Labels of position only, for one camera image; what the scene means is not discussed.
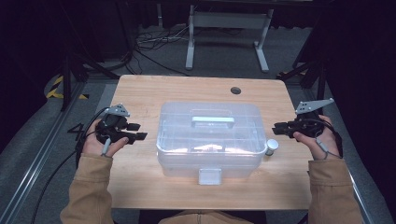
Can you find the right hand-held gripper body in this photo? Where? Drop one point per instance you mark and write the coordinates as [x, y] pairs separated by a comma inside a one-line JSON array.
[[306, 124]]

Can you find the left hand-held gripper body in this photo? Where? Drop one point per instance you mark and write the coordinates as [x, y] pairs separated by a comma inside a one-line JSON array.
[[111, 124]]

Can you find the small white-capped bottle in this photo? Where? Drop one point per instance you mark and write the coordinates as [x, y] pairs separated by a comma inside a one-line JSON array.
[[271, 146]]

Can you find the clear plastic storage box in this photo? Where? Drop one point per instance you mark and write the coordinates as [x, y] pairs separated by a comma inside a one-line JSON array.
[[211, 140]]

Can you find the person's right hand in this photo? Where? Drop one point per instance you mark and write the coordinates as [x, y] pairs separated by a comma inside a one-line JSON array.
[[323, 144]]

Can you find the person's left hand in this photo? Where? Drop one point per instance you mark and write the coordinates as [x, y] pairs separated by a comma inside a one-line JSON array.
[[91, 144]]

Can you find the black metal stand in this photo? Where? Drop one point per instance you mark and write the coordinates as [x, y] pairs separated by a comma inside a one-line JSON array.
[[77, 71], [311, 73]]

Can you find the dark round table grommet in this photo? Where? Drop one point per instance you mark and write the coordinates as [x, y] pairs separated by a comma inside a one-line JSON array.
[[235, 90]]

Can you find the yellow and black floor tape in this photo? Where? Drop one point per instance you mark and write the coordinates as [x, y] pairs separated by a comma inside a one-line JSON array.
[[56, 90]]

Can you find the person's tan-clothed torso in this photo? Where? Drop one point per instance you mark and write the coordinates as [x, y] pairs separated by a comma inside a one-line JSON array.
[[204, 217]]

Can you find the white metal desk frame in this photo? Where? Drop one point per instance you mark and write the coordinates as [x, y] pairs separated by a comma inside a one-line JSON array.
[[229, 21]]

